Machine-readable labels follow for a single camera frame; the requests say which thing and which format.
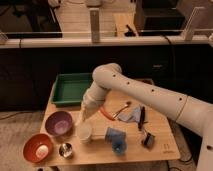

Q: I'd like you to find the black marker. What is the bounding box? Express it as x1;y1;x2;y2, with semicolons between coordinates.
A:
138;107;145;131

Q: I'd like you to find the white paper cup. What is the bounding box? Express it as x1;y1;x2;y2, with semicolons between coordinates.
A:
76;122;92;143

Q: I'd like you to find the black cable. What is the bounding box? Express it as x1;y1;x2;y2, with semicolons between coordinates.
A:
162;35;194;164

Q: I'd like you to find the purple bowl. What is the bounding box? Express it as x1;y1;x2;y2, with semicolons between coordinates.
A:
45;111;72;136

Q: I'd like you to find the green plastic tray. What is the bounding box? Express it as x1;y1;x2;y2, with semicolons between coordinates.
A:
51;73;92;107

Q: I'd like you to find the white vertical post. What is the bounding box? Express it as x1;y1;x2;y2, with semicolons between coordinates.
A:
90;8;100;43

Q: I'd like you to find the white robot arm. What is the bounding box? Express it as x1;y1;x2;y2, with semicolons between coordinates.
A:
78;63;213;171

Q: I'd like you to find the blue sponge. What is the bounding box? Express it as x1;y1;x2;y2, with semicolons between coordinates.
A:
105;127;126;142

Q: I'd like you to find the blue plastic cup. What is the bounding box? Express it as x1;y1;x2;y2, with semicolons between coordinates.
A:
112;139;127;155

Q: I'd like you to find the dark small packet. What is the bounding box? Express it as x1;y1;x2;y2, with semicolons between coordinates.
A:
142;133;155;148

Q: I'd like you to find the white angled post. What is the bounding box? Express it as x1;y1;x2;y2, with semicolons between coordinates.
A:
181;7;205;41

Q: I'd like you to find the orange bowl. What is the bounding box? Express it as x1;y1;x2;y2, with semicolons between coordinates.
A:
23;134;53;163

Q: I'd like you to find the white egg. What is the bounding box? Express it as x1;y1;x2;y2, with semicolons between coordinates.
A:
36;145;49;158

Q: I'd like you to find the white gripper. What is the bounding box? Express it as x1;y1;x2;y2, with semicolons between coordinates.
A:
77;90;105;126

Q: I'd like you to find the small steel cup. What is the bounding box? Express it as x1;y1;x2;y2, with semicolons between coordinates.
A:
59;143;73;159

